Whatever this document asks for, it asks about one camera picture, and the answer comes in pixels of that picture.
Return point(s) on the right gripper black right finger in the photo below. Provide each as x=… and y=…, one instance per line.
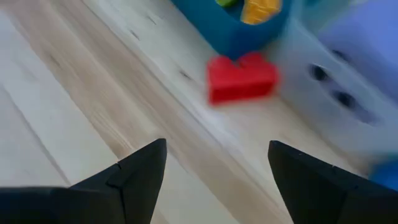
x=320, y=196

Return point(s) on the yellow toy brick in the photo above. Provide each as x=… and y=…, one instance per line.
x=261, y=11

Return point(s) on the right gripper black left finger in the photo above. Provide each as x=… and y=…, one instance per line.
x=124, y=196

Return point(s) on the blue sloped toy brick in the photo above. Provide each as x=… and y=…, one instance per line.
x=387, y=174

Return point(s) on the purple foam die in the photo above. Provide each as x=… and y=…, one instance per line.
x=363, y=40

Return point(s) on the blue plastic bin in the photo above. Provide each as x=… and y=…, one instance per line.
x=224, y=34

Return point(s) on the clear plastic bin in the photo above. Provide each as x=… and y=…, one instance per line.
x=298, y=102

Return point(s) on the lime toy brick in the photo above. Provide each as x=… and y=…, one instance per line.
x=227, y=2

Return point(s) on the small red toy brick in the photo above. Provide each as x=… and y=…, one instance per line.
x=241, y=79

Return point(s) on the teal foam die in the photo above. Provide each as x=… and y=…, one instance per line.
x=323, y=6

